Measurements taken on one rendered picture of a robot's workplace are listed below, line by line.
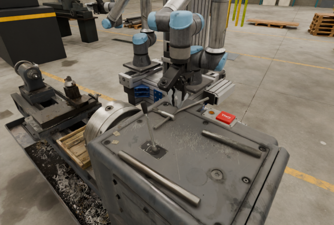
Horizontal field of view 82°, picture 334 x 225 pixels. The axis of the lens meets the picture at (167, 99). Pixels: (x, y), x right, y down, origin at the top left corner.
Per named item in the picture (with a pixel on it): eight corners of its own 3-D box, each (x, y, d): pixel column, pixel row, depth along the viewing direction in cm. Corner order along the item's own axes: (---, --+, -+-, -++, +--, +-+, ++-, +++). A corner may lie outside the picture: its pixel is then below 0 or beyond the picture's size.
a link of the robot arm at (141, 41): (130, 53, 150) (128, 35, 143) (138, 48, 161) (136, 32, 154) (144, 54, 147) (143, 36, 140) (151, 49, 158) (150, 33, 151)
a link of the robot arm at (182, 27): (197, 10, 64) (188, 13, 58) (195, 43, 70) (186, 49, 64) (176, 9, 68) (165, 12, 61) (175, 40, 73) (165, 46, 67)
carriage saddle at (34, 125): (103, 109, 153) (102, 103, 150) (41, 140, 123) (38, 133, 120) (84, 97, 170) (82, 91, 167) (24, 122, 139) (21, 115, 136)
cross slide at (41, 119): (100, 102, 151) (99, 97, 149) (42, 129, 123) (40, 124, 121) (89, 96, 160) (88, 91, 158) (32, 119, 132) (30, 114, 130)
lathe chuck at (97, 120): (148, 138, 114) (140, 94, 95) (105, 177, 95) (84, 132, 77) (138, 131, 119) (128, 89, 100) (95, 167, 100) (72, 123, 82)
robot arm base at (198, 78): (188, 74, 140) (189, 61, 135) (206, 80, 131) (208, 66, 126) (175, 81, 130) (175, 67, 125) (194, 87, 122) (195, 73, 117)
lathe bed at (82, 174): (162, 177, 121) (162, 157, 112) (120, 220, 99) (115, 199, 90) (54, 97, 206) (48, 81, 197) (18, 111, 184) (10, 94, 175)
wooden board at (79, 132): (133, 136, 127) (132, 131, 125) (82, 171, 103) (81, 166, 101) (106, 118, 143) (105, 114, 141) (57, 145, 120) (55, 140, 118)
